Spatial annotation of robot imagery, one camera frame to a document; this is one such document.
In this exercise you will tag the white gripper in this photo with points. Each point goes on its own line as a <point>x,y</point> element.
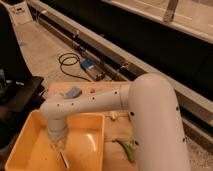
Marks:
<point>58,137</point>

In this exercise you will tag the white brush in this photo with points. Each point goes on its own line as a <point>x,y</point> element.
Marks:
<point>64,158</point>

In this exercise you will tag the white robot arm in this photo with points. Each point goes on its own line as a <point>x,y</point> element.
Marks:
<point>154,110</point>

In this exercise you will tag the yellow plastic tray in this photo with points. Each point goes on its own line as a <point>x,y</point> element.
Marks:
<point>83,146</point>

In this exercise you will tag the blue sponge block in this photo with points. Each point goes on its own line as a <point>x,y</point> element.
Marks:
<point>74,92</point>

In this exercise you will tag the black cart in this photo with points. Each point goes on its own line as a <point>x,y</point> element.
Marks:
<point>19,88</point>

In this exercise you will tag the small beige toy piece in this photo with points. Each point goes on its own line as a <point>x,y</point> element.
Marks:
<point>113,116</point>

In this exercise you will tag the blue power box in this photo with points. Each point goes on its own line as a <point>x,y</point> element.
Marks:
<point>92,69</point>

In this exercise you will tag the green leafy vegetable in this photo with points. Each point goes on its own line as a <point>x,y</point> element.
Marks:
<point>128,146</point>

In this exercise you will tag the white box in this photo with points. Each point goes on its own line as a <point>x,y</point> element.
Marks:
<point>20,13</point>

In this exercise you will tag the metal frame rail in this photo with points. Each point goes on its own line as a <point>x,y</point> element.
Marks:
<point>132,45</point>

